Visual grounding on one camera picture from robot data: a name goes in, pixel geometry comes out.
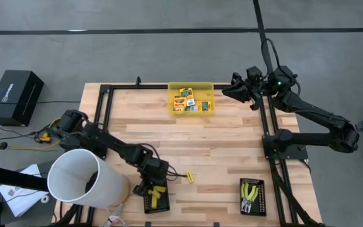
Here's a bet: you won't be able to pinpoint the black cardboard box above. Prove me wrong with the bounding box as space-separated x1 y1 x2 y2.
0 69 45 127

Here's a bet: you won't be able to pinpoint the translucent yellow plastic bin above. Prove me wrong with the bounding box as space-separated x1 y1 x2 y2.
167 81 215 117

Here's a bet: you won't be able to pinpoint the tan round disc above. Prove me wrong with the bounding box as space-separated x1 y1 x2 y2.
118 173 136 207

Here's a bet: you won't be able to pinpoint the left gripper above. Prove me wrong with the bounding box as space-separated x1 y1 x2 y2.
133 170 170 197

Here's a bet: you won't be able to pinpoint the yellow floor cable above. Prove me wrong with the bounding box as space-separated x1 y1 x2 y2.
6 140 62 151

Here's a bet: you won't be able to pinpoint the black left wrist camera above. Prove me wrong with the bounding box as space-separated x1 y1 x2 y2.
151 158 170 174

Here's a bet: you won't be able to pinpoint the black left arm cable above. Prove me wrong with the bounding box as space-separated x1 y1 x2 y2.
149 143 188 183

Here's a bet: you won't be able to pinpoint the yellow crayon box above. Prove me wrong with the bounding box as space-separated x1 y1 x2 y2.
188 100 213 112
178 87 196 107
173 96 188 112

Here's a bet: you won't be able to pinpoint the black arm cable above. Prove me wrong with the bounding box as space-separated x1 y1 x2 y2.
261 38 301 95
149 143 188 183

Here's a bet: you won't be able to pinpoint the black aluminium table frame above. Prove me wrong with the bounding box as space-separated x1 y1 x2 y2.
93 82 327 227

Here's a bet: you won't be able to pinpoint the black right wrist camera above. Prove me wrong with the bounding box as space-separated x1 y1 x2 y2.
246 66 263 83

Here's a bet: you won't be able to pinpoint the white and pink wire bundle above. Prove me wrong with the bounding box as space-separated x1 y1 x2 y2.
102 203 125 227

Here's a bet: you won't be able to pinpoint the black support beam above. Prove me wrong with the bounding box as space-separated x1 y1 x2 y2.
0 163 49 192

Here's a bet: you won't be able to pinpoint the green-handled pliers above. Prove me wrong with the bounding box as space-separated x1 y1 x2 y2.
246 185 260 214
240 182 251 214

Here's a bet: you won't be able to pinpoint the white paper sheets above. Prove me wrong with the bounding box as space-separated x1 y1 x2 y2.
0 163 49 218

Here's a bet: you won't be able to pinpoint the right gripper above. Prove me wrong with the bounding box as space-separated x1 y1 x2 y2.
221 72 269 111

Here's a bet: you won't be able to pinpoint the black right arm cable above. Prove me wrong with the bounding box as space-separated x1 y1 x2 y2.
261 38 301 95

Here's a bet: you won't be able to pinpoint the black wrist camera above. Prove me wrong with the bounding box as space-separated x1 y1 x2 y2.
151 158 170 174
246 66 263 83

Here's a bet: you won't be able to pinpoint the white plastic cylinder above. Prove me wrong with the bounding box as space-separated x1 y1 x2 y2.
47 148 126 209

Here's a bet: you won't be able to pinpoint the black perforated plastic basket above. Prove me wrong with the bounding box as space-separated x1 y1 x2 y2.
142 179 171 215
239 178 267 217

